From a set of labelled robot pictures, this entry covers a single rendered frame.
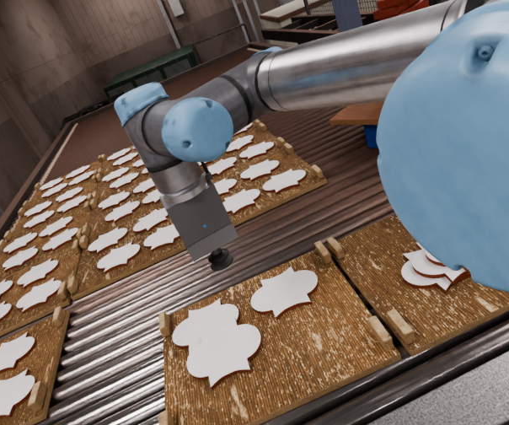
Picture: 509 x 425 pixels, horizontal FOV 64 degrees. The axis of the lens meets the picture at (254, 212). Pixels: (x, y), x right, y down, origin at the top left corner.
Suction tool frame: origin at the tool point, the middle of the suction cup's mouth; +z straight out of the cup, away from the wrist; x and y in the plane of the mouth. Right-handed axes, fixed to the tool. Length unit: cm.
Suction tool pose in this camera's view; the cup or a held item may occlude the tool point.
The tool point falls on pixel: (222, 262)
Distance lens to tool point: 72.9
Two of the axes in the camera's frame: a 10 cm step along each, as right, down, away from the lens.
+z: 3.4, 8.1, 4.7
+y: -8.7, 4.7, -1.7
